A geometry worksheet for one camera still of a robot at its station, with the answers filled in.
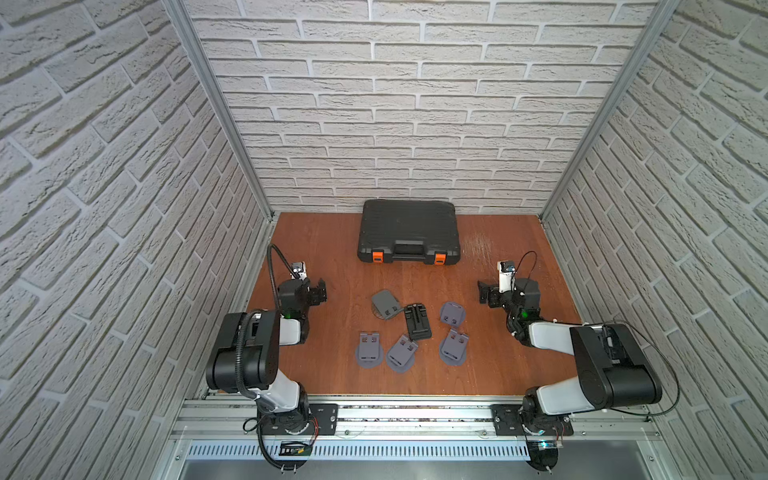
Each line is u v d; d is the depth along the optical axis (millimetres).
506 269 808
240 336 448
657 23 709
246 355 453
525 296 700
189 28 722
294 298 710
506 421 735
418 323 890
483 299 860
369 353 841
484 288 866
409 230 1118
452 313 928
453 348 858
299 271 813
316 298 858
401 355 834
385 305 926
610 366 449
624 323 493
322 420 729
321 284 874
